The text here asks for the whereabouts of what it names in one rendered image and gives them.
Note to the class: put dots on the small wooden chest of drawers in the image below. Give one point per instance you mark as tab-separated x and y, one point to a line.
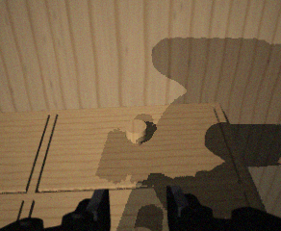
32	194

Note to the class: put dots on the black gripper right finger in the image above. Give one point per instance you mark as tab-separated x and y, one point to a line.
184	217

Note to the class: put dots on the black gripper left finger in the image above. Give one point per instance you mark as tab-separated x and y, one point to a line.
96	211

